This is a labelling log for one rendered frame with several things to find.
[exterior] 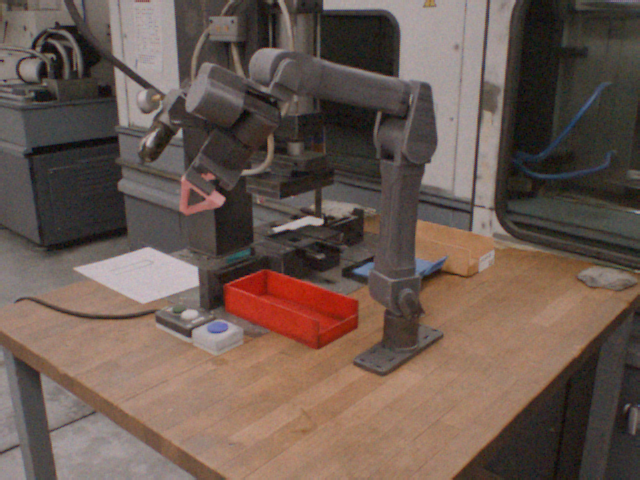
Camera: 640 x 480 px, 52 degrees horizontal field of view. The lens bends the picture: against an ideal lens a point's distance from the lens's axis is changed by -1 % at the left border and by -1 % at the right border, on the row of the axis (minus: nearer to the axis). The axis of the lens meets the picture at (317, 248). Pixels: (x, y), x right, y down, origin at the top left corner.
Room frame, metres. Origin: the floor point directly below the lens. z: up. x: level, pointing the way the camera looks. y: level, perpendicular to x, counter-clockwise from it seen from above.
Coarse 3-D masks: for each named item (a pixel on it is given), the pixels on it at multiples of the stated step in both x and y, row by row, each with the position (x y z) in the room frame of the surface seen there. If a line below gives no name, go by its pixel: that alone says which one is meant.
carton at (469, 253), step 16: (416, 224) 1.63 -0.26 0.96; (432, 224) 1.60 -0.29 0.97; (416, 240) 1.50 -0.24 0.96; (432, 240) 1.47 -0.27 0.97; (448, 240) 1.57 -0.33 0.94; (464, 240) 1.54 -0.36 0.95; (480, 240) 1.51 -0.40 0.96; (416, 256) 1.50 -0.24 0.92; (432, 256) 1.47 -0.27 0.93; (464, 256) 1.41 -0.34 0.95; (480, 256) 1.51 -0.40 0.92; (448, 272) 1.44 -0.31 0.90; (464, 272) 1.41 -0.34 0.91
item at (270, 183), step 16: (288, 144) 1.44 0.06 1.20; (256, 160) 1.47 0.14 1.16; (288, 160) 1.41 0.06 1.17; (304, 160) 1.38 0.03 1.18; (320, 160) 1.42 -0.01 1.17; (256, 176) 1.40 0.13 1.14; (272, 176) 1.40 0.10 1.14; (288, 176) 1.39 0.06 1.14; (304, 176) 1.40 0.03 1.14; (320, 176) 1.43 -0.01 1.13; (256, 192) 1.38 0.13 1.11; (272, 192) 1.35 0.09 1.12; (288, 192) 1.36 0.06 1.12; (304, 192) 1.39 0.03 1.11
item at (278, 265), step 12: (336, 240) 1.48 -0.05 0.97; (264, 252) 1.37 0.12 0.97; (324, 252) 1.44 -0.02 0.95; (336, 252) 1.48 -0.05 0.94; (276, 264) 1.35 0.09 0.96; (288, 264) 1.35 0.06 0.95; (300, 264) 1.38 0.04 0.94; (312, 264) 1.46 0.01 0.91; (324, 264) 1.44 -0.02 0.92; (336, 264) 1.48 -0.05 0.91; (300, 276) 1.38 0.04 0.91
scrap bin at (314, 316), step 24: (240, 288) 1.25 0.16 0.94; (264, 288) 1.30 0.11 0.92; (288, 288) 1.26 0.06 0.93; (312, 288) 1.22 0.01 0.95; (240, 312) 1.19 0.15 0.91; (264, 312) 1.15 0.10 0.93; (288, 312) 1.11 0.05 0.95; (312, 312) 1.21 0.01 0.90; (336, 312) 1.18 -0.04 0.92; (288, 336) 1.11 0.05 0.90; (312, 336) 1.07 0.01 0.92; (336, 336) 1.10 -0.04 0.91
